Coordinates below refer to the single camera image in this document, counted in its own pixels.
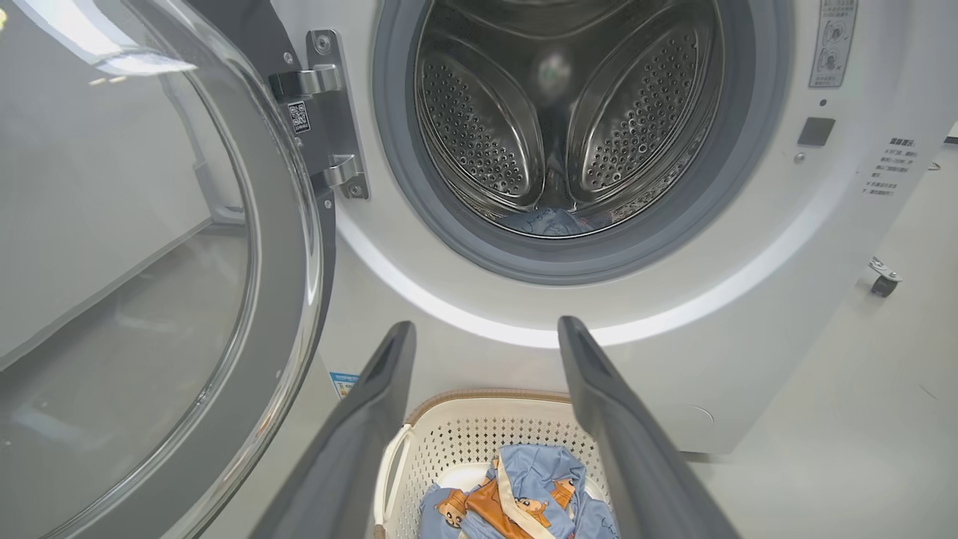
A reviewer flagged metal door hinge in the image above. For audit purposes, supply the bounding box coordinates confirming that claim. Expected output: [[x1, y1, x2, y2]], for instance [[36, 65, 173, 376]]
[[269, 29, 370, 201]]

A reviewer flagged white front-load washing machine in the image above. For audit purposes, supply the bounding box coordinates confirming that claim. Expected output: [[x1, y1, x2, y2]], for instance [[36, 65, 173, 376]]
[[187, 0, 958, 457]]

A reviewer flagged grey caster leg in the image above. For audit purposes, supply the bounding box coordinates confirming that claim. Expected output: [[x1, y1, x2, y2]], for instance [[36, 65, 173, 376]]
[[868, 257, 903, 299]]

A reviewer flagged blue cartoon print garment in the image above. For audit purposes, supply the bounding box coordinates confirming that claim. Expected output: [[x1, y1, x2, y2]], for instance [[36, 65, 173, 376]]
[[498, 207, 601, 238], [418, 444, 620, 539]]

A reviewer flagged stainless steel washing machine drum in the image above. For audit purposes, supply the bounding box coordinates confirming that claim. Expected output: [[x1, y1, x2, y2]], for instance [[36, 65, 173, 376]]
[[414, 0, 725, 240]]

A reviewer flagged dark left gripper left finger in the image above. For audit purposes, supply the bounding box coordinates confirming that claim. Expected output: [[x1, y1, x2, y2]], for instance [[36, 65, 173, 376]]
[[251, 320, 418, 539]]

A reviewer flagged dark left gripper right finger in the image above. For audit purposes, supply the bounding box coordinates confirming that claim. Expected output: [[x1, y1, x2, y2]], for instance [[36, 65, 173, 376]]
[[558, 315, 742, 539]]

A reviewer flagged white perforated basket brown rim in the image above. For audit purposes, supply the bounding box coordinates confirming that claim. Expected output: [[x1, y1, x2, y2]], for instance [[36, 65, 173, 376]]
[[372, 389, 622, 539]]

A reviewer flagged black round object edge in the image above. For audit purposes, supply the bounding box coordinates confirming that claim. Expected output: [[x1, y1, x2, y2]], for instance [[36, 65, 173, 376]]
[[0, 0, 338, 539]]

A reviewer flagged grey warning sticker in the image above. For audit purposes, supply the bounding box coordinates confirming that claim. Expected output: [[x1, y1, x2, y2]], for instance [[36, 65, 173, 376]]
[[808, 0, 860, 90]]

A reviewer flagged small printed text label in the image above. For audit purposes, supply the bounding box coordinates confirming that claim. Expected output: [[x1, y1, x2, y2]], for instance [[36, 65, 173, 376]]
[[861, 137, 918, 198]]

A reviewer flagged round drain filter cover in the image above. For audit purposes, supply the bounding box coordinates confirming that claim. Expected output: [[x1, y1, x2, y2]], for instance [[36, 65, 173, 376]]
[[672, 404, 716, 433]]

